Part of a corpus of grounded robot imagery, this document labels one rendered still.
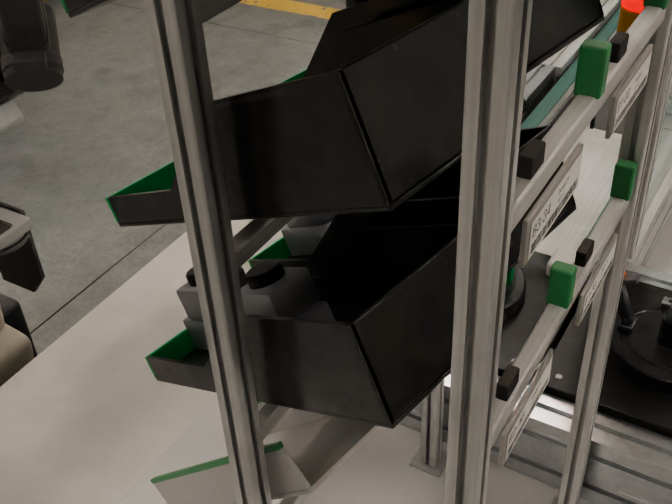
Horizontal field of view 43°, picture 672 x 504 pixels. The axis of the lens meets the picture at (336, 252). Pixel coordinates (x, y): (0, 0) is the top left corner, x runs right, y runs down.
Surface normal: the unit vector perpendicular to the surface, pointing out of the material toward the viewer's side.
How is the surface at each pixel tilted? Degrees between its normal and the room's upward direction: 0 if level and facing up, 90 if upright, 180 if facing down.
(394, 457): 0
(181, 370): 90
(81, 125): 0
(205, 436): 0
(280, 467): 90
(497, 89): 90
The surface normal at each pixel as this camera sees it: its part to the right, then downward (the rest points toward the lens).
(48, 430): -0.04, -0.80
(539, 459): -0.51, 0.54
